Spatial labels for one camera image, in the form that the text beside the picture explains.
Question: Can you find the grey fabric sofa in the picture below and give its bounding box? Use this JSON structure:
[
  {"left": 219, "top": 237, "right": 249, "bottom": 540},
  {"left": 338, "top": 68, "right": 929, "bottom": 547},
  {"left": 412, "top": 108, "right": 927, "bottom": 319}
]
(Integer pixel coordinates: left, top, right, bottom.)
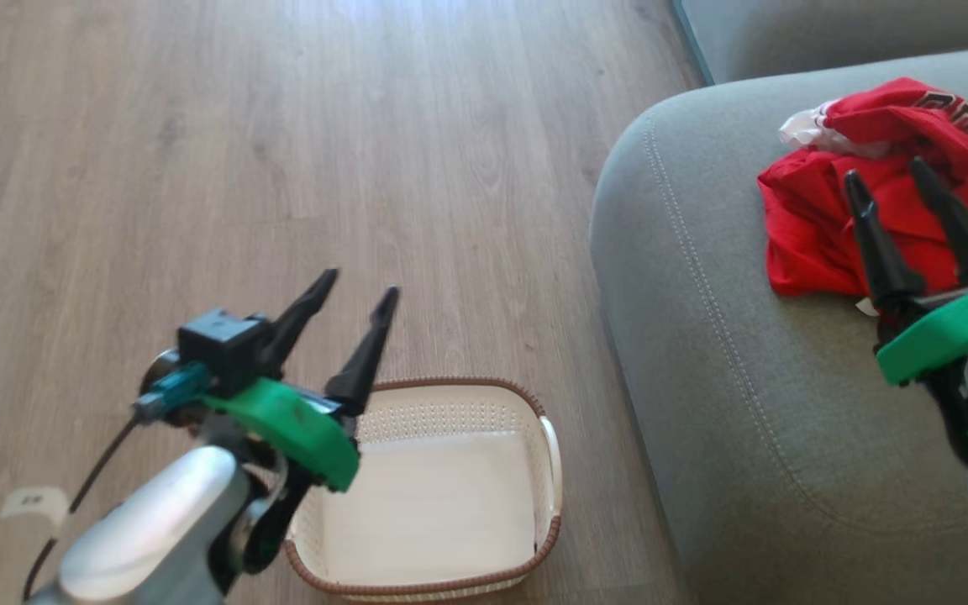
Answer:
[{"left": 589, "top": 0, "right": 968, "bottom": 605}]

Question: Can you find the red and white garment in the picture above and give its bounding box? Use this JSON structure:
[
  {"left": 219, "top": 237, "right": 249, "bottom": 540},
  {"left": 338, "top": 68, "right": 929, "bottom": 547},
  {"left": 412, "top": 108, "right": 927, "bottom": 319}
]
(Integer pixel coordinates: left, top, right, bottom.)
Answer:
[{"left": 757, "top": 77, "right": 968, "bottom": 297}]

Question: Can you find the thin black cable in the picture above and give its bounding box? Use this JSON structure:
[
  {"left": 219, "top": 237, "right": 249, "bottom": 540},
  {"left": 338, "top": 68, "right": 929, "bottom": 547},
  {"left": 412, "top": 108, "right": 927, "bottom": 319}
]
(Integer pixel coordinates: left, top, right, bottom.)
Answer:
[{"left": 24, "top": 363, "right": 211, "bottom": 601}]

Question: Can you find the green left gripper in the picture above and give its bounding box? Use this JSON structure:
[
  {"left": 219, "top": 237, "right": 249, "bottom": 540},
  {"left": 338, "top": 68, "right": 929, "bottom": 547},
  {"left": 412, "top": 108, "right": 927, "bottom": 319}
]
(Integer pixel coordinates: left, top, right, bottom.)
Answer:
[{"left": 141, "top": 269, "right": 402, "bottom": 493}]

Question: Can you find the white paper cable tag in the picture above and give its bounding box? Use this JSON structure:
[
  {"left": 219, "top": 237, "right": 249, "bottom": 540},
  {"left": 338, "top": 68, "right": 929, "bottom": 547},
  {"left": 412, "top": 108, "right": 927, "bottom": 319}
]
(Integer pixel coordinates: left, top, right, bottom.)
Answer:
[{"left": 1, "top": 486, "right": 70, "bottom": 530}]

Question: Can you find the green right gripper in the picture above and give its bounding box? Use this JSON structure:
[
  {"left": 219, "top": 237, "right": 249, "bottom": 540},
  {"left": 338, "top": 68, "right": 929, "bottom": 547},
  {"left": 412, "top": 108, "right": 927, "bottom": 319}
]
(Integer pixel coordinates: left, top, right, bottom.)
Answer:
[{"left": 843, "top": 157, "right": 968, "bottom": 388}]

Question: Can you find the white perforated laundry basket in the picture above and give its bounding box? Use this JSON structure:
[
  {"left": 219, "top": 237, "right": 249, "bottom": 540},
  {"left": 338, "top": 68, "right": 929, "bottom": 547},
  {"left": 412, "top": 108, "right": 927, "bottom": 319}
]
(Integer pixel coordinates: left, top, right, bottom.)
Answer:
[{"left": 282, "top": 377, "right": 564, "bottom": 603}]

